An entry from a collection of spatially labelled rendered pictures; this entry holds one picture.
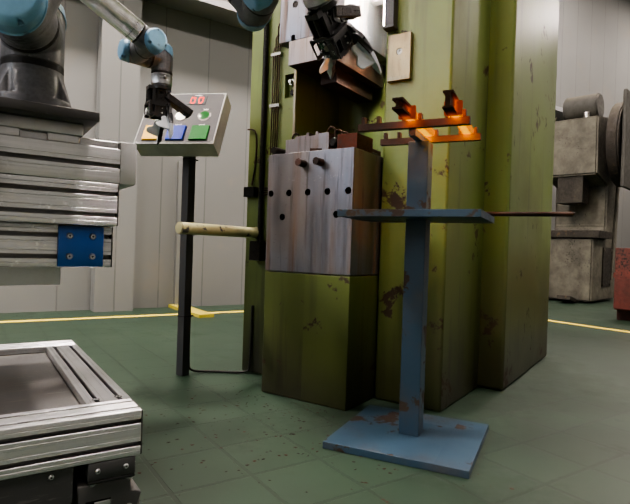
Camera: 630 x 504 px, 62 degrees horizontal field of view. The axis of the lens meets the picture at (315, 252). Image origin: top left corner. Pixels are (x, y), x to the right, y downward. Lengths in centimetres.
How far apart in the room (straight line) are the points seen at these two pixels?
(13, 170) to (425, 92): 136
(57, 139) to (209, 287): 382
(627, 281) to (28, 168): 494
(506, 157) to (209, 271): 324
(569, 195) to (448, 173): 550
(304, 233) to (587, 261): 554
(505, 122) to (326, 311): 109
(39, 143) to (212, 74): 402
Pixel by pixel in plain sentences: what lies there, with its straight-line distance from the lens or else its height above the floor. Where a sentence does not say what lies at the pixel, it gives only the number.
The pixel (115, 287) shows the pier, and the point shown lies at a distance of 449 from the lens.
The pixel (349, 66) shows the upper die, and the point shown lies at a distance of 216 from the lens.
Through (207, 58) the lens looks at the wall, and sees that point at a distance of 514.
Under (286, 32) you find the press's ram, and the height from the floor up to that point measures 140.
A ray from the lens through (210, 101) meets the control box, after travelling 229.
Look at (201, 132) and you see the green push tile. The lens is 217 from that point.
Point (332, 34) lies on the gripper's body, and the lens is 127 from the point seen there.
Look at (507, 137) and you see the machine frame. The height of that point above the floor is 104.
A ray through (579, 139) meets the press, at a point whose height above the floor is 202.
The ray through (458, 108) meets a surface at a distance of 143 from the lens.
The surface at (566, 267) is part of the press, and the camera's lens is 720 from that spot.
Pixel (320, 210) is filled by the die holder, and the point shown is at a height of 70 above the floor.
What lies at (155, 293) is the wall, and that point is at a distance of 474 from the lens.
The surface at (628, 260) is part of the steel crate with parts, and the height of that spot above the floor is 55.
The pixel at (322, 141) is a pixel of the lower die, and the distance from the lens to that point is 198.
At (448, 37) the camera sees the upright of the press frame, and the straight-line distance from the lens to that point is 202.
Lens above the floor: 56
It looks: level
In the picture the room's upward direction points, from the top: 2 degrees clockwise
